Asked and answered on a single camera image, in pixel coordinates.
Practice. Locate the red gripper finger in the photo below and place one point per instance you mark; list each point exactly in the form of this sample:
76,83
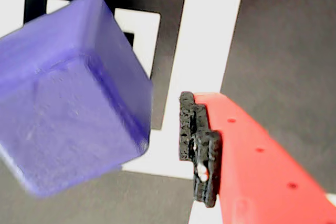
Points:
262,182

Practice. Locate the blue cube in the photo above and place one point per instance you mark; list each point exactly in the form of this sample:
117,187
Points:
65,103

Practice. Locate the black white marker board mat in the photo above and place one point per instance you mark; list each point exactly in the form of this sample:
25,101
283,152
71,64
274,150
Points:
275,51

